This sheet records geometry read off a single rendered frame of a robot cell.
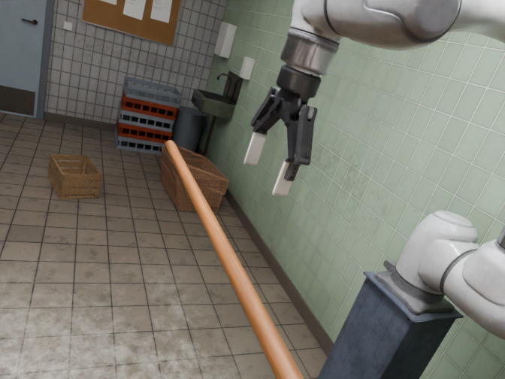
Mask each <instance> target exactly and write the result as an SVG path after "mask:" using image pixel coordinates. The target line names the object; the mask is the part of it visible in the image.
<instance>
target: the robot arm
mask: <svg viewBox="0 0 505 379"><path fill-rule="evenodd" d="M447 32H473V33H476V34H480V35H484V36H487V37H490V38H493V39H495V40H498V41H500V42H503V43H505V0H295V1H294V5H293V9H292V22H291V26H290V29H289V31H288V35H287V38H286V42H285V44H284V47H283V51H282V53H281V56H280V59H281V60H283V61H284V62H286V65H283V66H281V69H280V72H279V74H278V77H277V81H276V84H277V86H279V87H280V89H279V88H276V87H273V86H272V87H271V88H270V90H269V92H268V95H267V97H266V99H265V100H264V101H263V103H262V105H261V107H260V108H259V109H258V111H257V112H256V115H255V116H254V117H253V119H252V120H251V122H250V125H251V126H252V127H253V129H252V131H253V134H252V138H251V141H250V143H249V147H248V150H247V152H246V156H245V159H244V161H243V163H244V165H253V166H257V164H258V161H259V157H260V155H261V152H262V149H263V146H264V144H265V140H266V137H267V134H266V133H268V130H269V129H270V128H271V127H272V126H273V125H274V124H275V123H276V122H277V121H278V120H279V119H281V120H282V121H284V124H285V126H286V127H287V141H288V159H284V162H283V165H282V168H281V170H280V173H279V176H278V178H277V182H276V183H275V186H274V189H273V192H272V194H273V196H284V197H286V196H287V195H288V193H289V189H290V187H291V185H292V181H293V180H294V179H295V176H296V174H297V172H298V169H299V167H300V165H309V164H310V160H311V152H312V143H313V128H314V121H315V119H316V115H317V111H318V109H317V108H315V107H311V106H309V105H307V103H308V100H309V98H314V97H315V96H316V94H317V91H318V88H319V85H320V83H321V78H320V77H319V76H320V75H321V74H322V75H328V73H329V71H330V68H331V65H332V63H333V61H334V58H335V55H336V53H337V51H338V49H339V48H338V47H339V45H340V42H341V41H342V39H343V38H345V37H347V38H348V39H350V40H352V41H355V42H358V43H360V44H364V45H367V46H371V47H378V48H382V49H387V50H394V51H405V50H415V49H419V48H422V47H425V46H428V45H429V44H432V43H434V42H435V41H437V40H439V39H440V38H442V37H443V36H444V35H445V34H446V33H447ZM258 120H259V121H258ZM257 121H258V122H257ZM296 121H297V122H296ZM477 240H478V234H477V231H476V228H475V227H474V226H473V224H472V223H471V222H470V221H469V220H468V219H467V218H465V217H463V216H460V215H458V214H454V213H452V212H449V211H442V210H440V211H436V212H434V213H432V214H429V215H428V216H427V217H426V218H425V219H423V220H422V221H421V222H420V223H419V224H418V225H417V227H416V228H415V229H414V230H413V232H412V233H411V235H410V237H409V238H408V240H407V242H406V244H405V245H404V248H403V250H402V252H401V255H400V257H399V260H398V263H395V262H393V261H391V260H390V259H387V260H385V262H384V263H383V265H384V266H385V268H386V269H387V271H388V272H382V271H376V272H375V274H374V277H375V278H376V279H377V280H378V281H380V282H381V283H382V284H383V285H384V286H385V287H386V288H388V289H389V290H390V291H391V292H392V293H393V294H394V295H395V296H396V297H397V298H398V299H399V300H400V301H401V302H402V303H403V304H404V305H405V306H406V307H407V309H408V310H409V312H410V313H412V314H414V315H416V316H419V315H420V314H425V313H433V312H441V311H447V312H453V311H454V310H455V306H454V305H453V304H452V303H450V302H449V301H447V300H446V299H445V298H444V296H445V295H446V296H447V297H448V298H449V299H450V300H451V301H452V302H453V303H454V304H455V305H456V306H457V307H458V308H459V309H460V310H461V311H462V312H464V313H465V314H466V315H467V316H468V317H469V318H470V319H472V320H473V321H474V322H475V323H477V324H478V325H480V326H481V327H482V328H483V329H485V330H487V331H488V332H490V333H491V334H493V335H496V336H497V337H499V338H502V339H503V340H505V225H504V227H503V229H502V230H501V232H500V234H499V236H498V238H497V239H495V240H493V241H488V242H486V243H484V244H482V245H481V247H480V246H479V245H478V244H477Z"/></svg>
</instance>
